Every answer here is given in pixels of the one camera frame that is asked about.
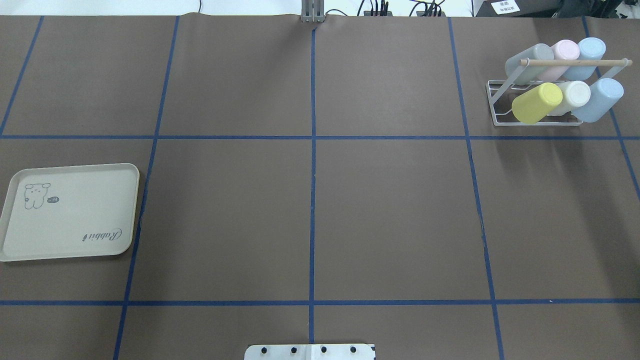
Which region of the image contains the grey ikea cup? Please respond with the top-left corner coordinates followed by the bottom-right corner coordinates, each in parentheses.
top-left (504, 43), bottom-right (555, 86)

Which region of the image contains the yellow ikea cup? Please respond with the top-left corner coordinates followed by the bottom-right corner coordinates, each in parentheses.
top-left (511, 82), bottom-right (563, 125)

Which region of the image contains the light blue ikea cup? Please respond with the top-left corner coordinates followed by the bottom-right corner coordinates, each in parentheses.
top-left (571, 77), bottom-right (625, 123)
top-left (563, 37), bottom-right (607, 81)

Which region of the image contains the black usb hub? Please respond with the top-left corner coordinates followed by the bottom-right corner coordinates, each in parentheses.
top-left (358, 0), bottom-right (393, 17)
top-left (409, 0), bottom-right (446, 18)

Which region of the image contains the black box with label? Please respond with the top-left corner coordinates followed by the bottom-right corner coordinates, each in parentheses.
top-left (471, 0), bottom-right (563, 18)

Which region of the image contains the white ikea cup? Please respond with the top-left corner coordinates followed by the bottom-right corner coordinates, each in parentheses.
top-left (547, 80), bottom-right (591, 117)

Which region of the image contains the cream serving tray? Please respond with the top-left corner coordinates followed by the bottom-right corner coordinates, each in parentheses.
top-left (0, 162), bottom-right (140, 262)

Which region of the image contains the white wire cup rack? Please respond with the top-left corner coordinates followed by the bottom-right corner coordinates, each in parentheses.
top-left (486, 43), bottom-right (633, 126)

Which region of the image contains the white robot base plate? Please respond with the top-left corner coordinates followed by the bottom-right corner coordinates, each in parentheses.
top-left (244, 343), bottom-right (377, 360)

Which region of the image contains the aluminium frame post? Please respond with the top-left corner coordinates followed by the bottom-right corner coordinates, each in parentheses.
top-left (301, 0), bottom-right (326, 24)

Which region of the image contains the pink ikea cup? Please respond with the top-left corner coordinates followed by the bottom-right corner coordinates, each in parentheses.
top-left (537, 39), bottom-right (580, 82)

